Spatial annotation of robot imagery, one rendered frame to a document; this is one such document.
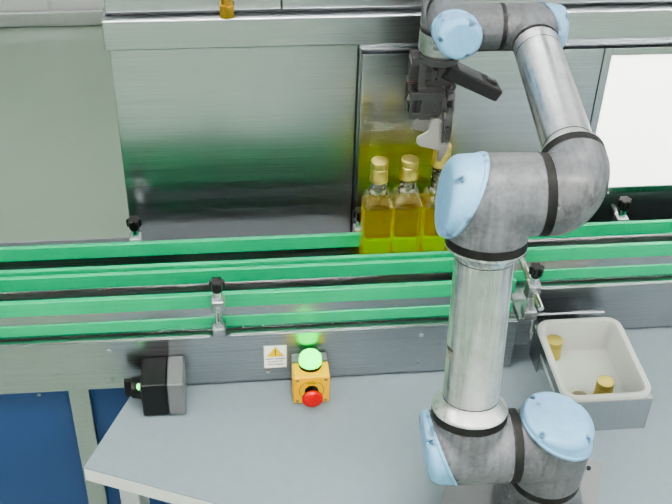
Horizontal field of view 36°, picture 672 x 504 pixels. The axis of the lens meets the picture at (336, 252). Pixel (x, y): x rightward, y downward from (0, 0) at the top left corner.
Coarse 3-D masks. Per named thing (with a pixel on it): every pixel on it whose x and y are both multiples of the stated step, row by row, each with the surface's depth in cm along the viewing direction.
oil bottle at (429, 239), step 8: (424, 192) 203; (432, 192) 201; (424, 200) 202; (432, 200) 200; (424, 208) 202; (432, 208) 201; (424, 216) 203; (432, 216) 202; (424, 224) 204; (432, 224) 204; (424, 232) 205; (432, 232) 205; (424, 240) 206; (432, 240) 206; (440, 240) 206; (424, 248) 207; (432, 248) 207; (440, 248) 207
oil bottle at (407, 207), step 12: (396, 192) 201; (396, 204) 201; (408, 204) 201; (420, 204) 201; (396, 216) 202; (408, 216) 202; (420, 216) 203; (396, 228) 204; (408, 228) 204; (420, 228) 205; (396, 240) 205; (408, 240) 206; (396, 252) 207
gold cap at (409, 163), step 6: (402, 156) 198; (408, 156) 198; (414, 156) 198; (402, 162) 197; (408, 162) 196; (414, 162) 196; (402, 168) 198; (408, 168) 197; (414, 168) 197; (402, 174) 198; (408, 174) 198; (414, 174) 198; (402, 180) 199; (408, 180) 198; (414, 180) 199
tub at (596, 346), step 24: (576, 336) 212; (600, 336) 213; (624, 336) 207; (552, 360) 201; (576, 360) 212; (600, 360) 212; (624, 360) 206; (576, 384) 206; (624, 384) 205; (648, 384) 197
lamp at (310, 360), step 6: (312, 348) 201; (300, 354) 200; (306, 354) 199; (312, 354) 199; (318, 354) 199; (300, 360) 199; (306, 360) 198; (312, 360) 198; (318, 360) 199; (300, 366) 199; (306, 366) 198; (312, 366) 198; (318, 366) 199
